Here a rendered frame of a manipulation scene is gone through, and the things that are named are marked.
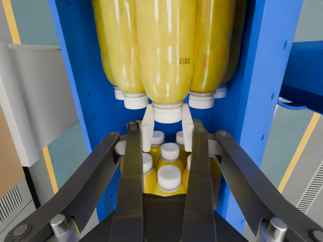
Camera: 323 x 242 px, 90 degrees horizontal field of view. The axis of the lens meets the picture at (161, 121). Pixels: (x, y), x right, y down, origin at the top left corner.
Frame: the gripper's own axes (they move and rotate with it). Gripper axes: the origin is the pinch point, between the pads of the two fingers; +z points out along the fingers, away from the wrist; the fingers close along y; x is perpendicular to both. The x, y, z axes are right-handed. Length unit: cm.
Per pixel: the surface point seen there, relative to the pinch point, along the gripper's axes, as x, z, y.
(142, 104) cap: 0.5, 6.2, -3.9
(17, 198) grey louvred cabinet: -122, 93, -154
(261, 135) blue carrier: 0.0, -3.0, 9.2
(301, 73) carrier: -1, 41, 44
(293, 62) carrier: 2, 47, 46
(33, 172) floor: -111, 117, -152
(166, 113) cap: 0.9, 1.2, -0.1
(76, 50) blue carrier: 8.5, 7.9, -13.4
